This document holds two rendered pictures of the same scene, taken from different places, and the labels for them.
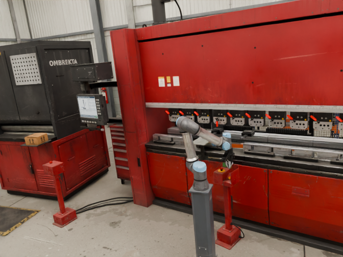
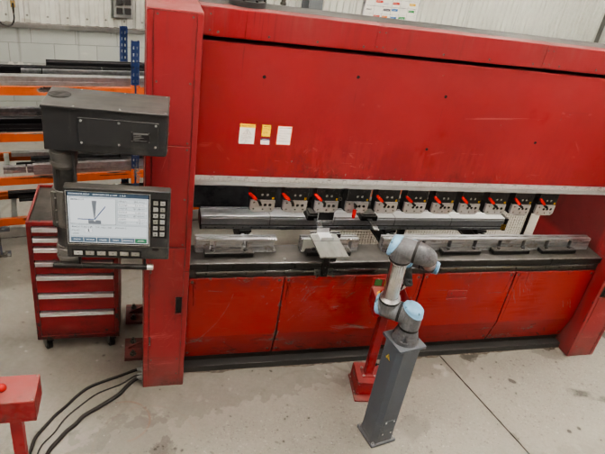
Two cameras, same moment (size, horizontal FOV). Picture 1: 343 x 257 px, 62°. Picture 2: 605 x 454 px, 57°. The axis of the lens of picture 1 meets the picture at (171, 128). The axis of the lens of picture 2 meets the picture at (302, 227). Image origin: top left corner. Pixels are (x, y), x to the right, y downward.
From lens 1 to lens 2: 2.74 m
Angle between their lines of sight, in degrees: 52
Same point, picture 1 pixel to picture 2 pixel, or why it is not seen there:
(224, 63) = (391, 115)
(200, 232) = (394, 402)
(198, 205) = (405, 367)
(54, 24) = not seen: outside the picture
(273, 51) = (468, 106)
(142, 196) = (172, 367)
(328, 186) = (489, 282)
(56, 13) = not seen: outside the picture
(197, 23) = (363, 33)
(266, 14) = (478, 50)
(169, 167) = (244, 299)
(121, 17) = not seen: outside the picture
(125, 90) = (173, 157)
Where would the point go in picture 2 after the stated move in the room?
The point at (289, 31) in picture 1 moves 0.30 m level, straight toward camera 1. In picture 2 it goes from (496, 82) to (535, 99)
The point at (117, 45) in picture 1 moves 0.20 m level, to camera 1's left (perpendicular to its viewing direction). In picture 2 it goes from (167, 48) to (130, 50)
